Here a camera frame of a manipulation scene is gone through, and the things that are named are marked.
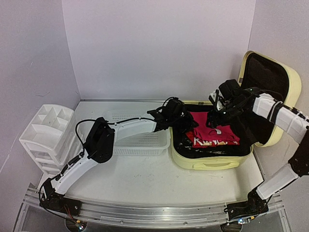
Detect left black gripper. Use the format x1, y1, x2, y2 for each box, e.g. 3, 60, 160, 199
170, 111, 198, 135

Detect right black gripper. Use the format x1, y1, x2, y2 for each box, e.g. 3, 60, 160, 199
206, 101, 247, 129

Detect red Kungfu print t-shirt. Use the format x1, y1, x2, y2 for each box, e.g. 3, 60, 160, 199
186, 129, 240, 148

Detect pale yellow hard-shell suitcase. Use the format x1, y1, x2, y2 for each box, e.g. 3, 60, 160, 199
171, 51, 302, 170

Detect white perforated plastic basket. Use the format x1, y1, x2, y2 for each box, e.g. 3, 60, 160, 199
102, 109, 170, 156

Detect white plastic drawer organizer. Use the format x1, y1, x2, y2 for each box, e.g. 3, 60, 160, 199
19, 104, 81, 177

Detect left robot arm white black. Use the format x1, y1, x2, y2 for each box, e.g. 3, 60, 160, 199
40, 111, 198, 211

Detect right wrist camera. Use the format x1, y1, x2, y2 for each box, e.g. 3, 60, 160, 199
209, 79, 241, 111

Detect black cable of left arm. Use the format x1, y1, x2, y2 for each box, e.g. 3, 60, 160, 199
74, 118, 104, 150

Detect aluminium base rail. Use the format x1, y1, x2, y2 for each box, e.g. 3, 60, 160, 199
20, 187, 289, 231

